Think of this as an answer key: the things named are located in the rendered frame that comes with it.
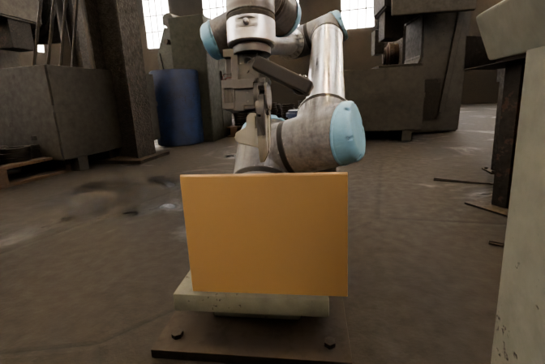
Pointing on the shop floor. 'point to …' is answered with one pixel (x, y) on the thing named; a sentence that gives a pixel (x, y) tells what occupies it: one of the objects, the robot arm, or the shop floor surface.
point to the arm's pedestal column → (256, 337)
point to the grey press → (427, 24)
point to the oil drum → (178, 106)
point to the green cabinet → (190, 40)
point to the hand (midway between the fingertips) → (266, 155)
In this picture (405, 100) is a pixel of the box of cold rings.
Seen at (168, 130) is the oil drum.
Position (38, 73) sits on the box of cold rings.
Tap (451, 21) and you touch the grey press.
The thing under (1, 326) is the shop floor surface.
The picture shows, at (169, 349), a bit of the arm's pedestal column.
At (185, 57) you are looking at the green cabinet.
